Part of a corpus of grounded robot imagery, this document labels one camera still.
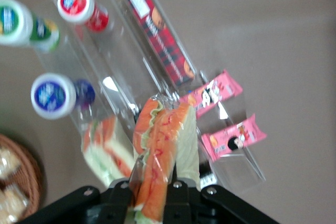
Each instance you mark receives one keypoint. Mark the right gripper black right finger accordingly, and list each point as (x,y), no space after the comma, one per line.
(177,200)

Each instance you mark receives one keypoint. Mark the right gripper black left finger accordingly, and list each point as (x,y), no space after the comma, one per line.
(120,200)

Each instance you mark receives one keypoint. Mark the triangle sandwich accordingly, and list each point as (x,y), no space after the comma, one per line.
(105,153)
(160,150)

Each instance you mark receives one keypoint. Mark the small black box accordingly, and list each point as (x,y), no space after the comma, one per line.
(208,178)

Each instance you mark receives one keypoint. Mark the pink snack bar pack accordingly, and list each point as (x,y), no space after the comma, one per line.
(210,95)
(231,140)

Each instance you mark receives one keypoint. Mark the round brown wicker basket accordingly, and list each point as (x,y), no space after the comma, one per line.
(32,171)

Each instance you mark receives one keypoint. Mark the clear bag of puffed snacks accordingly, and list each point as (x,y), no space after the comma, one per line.
(8,162)
(13,203)

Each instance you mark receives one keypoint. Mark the blue cap yogurt bottle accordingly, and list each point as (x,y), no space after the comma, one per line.
(50,95)

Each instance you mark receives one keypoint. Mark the clear acrylic tiered shelf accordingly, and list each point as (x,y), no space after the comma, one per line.
(126,58)

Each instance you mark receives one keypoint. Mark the red plaid cookie box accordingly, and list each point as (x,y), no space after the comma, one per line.
(157,30)

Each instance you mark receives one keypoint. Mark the red cap yogurt bottle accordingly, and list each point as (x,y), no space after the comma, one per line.
(76,3)

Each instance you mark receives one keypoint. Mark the green cap yogurt bottle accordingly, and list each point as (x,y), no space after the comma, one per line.
(13,20)

